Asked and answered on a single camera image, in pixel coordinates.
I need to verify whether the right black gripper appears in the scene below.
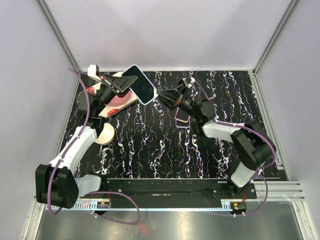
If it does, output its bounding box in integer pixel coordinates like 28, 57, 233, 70
154, 85, 200, 121

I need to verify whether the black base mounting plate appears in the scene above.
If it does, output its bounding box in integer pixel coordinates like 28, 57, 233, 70
102, 178, 257, 200

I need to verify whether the beige wooden bowl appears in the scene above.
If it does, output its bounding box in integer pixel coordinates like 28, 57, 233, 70
95, 123, 115, 146

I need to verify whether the phone in purple case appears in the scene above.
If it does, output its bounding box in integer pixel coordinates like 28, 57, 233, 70
175, 120, 190, 129

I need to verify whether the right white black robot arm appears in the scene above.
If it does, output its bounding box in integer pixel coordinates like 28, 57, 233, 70
157, 84, 277, 199

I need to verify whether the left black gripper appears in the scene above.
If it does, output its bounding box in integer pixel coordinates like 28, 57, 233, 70
95, 73, 139, 116

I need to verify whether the pink dotted plate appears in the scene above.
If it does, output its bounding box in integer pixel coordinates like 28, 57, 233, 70
106, 91, 132, 107

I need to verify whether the phone in pink case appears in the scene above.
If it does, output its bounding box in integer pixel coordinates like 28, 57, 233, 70
174, 107, 190, 123

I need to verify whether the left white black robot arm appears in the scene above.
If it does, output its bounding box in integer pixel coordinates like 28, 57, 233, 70
35, 74, 137, 209

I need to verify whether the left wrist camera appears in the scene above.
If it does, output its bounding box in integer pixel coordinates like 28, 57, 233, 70
87, 64, 101, 82

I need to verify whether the cream strawberry tray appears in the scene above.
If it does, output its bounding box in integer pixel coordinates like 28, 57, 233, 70
87, 71, 138, 119

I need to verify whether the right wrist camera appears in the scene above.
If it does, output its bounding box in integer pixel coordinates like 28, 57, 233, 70
182, 77, 196, 89

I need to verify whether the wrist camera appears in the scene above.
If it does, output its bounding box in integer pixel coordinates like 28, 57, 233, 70
182, 77, 196, 89
87, 64, 101, 82

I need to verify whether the phone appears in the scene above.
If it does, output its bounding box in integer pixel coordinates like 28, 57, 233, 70
175, 120, 190, 129
122, 64, 158, 105
174, 107, 190, 123

